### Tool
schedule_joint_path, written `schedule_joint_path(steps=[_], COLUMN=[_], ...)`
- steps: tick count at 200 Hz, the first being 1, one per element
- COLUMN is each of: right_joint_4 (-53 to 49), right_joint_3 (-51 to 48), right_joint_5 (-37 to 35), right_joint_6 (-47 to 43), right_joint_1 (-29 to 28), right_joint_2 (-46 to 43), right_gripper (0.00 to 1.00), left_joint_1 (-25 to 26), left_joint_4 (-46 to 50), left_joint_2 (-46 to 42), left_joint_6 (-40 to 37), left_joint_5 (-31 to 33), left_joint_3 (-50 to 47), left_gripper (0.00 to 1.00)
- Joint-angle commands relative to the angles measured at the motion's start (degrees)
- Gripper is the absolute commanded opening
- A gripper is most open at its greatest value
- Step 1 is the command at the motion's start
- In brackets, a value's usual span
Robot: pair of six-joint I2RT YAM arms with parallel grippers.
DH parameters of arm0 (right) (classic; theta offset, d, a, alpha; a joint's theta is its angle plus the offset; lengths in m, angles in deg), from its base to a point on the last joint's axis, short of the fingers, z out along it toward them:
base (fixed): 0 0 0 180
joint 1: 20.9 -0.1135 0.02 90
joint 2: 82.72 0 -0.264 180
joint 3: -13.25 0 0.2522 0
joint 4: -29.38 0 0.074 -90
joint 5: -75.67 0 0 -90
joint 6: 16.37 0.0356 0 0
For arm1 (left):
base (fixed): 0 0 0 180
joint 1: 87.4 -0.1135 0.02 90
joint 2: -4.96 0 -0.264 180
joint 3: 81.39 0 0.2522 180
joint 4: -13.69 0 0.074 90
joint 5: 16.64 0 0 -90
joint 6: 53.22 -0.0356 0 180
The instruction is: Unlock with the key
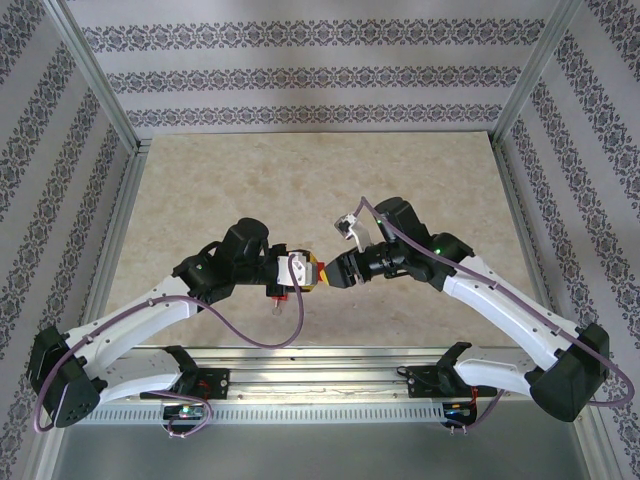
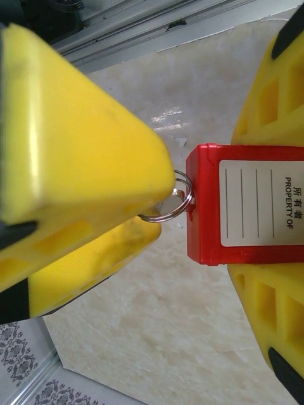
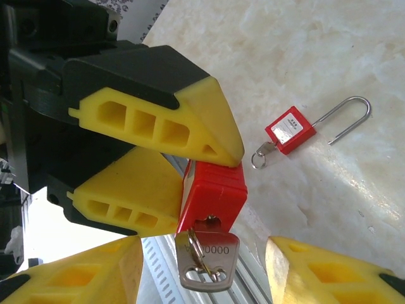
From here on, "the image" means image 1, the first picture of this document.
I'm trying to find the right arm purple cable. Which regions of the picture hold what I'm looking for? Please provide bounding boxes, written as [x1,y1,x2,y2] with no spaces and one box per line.
[357,197,630,436]

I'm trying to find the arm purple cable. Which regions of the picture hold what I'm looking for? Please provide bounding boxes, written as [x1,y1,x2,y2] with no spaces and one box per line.
[32,284,304,442]
[357,197,630,436]

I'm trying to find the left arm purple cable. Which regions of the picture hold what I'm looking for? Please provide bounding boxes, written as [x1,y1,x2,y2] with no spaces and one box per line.
[32,284,304,442]

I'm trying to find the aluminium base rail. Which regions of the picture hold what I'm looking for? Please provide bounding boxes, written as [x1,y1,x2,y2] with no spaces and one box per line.
[134,344,521,401]

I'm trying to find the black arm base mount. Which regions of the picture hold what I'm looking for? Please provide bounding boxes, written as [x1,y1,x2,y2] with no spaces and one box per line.
[397,364,451,399]
[139,367,231,401]

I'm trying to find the aluminium frame side rail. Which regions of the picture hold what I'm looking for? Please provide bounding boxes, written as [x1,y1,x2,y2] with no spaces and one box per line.
[47,142,151,351]
[492,139,609,480]

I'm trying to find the perforated metal cable duct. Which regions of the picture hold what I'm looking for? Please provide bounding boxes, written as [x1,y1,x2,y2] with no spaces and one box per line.
[79,399,447,424]

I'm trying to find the grey metal base plate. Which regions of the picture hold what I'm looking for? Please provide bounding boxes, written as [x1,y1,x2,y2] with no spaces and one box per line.
[49,422,589,480]

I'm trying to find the aluminium frame post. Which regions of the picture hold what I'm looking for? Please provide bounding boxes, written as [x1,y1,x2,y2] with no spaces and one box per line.
[42,0,151,154]
[489,0,599,146]

